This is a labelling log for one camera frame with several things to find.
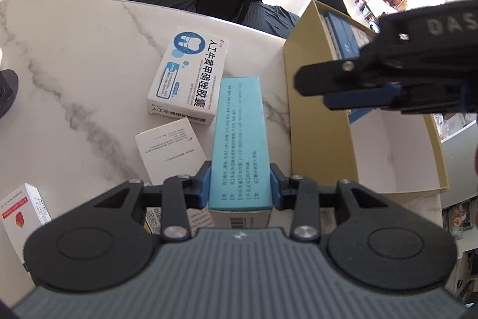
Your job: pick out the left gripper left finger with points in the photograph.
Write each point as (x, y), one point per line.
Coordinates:
(102, 243)

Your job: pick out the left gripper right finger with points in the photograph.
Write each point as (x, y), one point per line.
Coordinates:
(368, 238)

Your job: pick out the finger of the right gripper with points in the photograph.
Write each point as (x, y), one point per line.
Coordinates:
(328, 77)
(368, 98)

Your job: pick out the blue mask box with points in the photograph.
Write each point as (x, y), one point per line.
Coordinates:
(344, 37)

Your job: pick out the white strawberry medicine box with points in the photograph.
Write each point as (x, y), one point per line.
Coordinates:
(22, 212)

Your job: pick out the white grey slim box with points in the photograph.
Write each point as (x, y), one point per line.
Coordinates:
(170, 150)

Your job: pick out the teal white bear medicine box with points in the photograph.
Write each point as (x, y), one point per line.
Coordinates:
(240, 187)

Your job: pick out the white blue tooth medicine box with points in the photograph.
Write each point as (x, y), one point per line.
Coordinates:
(187, 83)

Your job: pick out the long white medicine box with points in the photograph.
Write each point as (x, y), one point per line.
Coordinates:
(330, 38)

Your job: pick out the yellow orange cartoon box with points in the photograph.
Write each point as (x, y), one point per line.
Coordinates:
(152, 222)

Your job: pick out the tan cardboard shoe box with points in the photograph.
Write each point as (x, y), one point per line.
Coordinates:
(397, 155)

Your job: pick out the black metal phone stand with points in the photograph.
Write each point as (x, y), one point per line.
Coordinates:
(9, 86)

